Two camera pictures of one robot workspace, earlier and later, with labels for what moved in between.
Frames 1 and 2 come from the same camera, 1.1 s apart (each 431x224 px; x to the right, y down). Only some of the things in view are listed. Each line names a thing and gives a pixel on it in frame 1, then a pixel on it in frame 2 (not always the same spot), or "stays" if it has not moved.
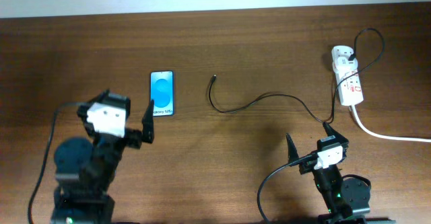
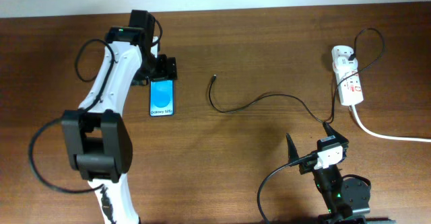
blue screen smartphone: [161, 92] stays
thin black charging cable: [300, 98] stays
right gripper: [333, 134] stays
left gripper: [136, 136] → [163, 71]
